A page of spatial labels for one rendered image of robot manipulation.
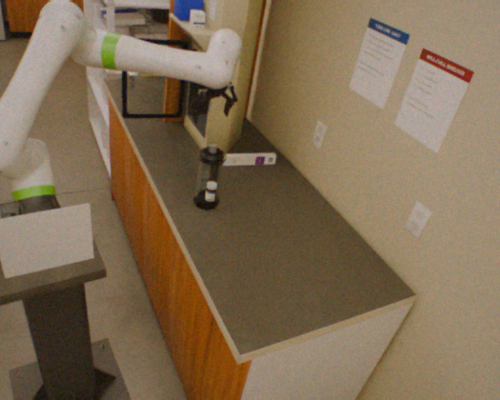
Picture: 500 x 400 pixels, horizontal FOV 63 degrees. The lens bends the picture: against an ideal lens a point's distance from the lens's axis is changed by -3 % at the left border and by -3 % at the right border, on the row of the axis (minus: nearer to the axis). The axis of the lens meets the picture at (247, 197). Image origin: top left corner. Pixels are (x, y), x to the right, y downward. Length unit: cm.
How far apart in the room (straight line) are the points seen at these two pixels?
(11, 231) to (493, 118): 140
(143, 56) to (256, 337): 91
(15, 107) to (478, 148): 131
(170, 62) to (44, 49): 35
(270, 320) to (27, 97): 94
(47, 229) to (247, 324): 65
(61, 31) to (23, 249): 63
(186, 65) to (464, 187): 93
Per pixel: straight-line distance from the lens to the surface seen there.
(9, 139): 127
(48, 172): 142
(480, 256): 145
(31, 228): 133
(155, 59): 136
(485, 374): 159
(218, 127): 197
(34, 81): 128
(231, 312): 131
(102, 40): 141
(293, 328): 132
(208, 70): 132
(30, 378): 233
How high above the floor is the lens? 195
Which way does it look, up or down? 35 degrees down
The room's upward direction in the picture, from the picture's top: 11 degrees clockwise
